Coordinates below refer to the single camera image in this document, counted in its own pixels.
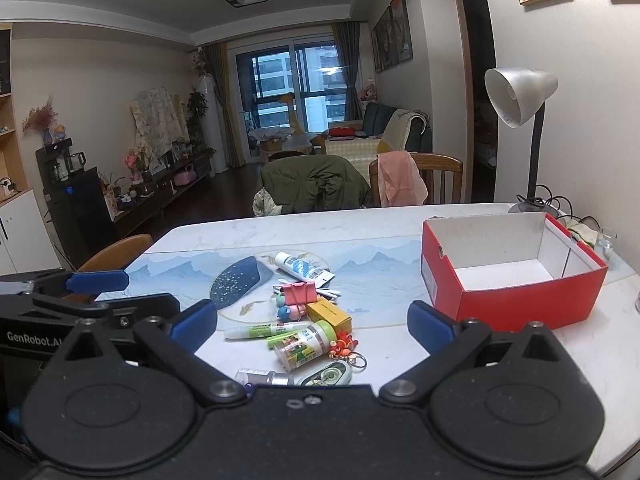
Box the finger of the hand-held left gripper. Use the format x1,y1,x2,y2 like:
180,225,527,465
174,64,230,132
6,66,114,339
0,269,131,296
31,292,182,333

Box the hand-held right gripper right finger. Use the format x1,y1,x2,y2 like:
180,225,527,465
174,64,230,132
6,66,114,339
379,301,586,408

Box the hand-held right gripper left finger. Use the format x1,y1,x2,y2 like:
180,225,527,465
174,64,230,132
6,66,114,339
47,300,248,408

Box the white green glue tube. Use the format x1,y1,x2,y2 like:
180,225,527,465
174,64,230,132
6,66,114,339
223,322,307,341

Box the red cardboard shoe box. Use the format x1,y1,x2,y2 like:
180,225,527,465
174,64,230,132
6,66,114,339
421,211,609,333

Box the clear bottle silver cap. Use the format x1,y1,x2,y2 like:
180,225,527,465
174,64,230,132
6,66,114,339
235,367,296,387

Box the red toy keychain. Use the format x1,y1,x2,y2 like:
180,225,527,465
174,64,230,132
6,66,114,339
327,331,368,368

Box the pastel toy figure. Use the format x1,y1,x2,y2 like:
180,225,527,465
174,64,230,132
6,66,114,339
276,292,307,321

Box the yellow cardboard box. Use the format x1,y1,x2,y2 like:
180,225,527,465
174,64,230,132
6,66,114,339
306,300,352,333

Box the pink binder clip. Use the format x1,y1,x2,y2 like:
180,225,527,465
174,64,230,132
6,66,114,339
282,282,318,306

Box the green correction tape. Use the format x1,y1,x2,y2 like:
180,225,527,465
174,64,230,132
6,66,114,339
300,361,354,387

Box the toothpick jar green lid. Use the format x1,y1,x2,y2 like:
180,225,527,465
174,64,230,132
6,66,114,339
273,321,338,373

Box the white blue toothpaste tube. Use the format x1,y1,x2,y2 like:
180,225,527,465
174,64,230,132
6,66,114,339
274,251,336,286

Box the black tea bar machine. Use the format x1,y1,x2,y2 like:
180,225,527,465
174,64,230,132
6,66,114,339
35,137,118,268

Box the blue mountain print table mat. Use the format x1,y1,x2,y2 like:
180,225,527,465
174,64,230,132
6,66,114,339
95,237,638,332

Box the white cabinet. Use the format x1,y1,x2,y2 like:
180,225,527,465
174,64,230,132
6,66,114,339
0,187,62,276

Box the low dark tv cabinet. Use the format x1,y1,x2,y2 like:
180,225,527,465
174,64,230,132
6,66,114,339
112,152,213,223

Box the pink cloth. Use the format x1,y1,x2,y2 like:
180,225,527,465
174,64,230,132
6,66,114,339
377,151,429,208

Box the patterned hanging cloth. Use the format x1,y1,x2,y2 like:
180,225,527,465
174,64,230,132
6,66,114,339
131,87,190,158

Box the dried flower vase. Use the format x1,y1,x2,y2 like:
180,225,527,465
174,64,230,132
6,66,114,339
22,94,58,147

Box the white green rag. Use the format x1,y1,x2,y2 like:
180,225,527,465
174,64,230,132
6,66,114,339
567,217,601,249

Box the clear drinking glass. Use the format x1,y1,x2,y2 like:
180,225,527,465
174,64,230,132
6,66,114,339
597,227,619,262

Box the white tower air conditioner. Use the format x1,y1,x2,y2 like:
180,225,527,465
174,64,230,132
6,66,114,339
198,74,228,171

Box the beige sofa blanket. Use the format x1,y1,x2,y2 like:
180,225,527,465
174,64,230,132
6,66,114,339
380,109,427,153

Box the green potted plant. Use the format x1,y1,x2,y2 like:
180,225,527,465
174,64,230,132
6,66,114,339
186,89,210,122

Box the dark teal sofa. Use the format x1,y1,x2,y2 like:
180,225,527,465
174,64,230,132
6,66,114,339
325,102,433,161

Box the yellow giraffe toy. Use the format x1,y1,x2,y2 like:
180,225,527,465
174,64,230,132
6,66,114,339
277,92,313,148

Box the silver desk lamp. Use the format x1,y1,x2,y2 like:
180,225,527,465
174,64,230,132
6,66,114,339
484,66,568,215

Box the grey curtain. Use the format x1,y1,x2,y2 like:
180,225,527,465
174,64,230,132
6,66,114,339
332,21,363,121
205,42,246,168

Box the balcony glass door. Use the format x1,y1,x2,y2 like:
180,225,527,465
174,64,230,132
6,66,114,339
235,35,348,133

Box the wooden door frame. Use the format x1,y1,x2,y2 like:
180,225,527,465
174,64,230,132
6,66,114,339
449,0,496,206

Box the dark framed wall picture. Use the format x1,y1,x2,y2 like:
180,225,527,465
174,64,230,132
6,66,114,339
389,0,414,65
375,7,394,72

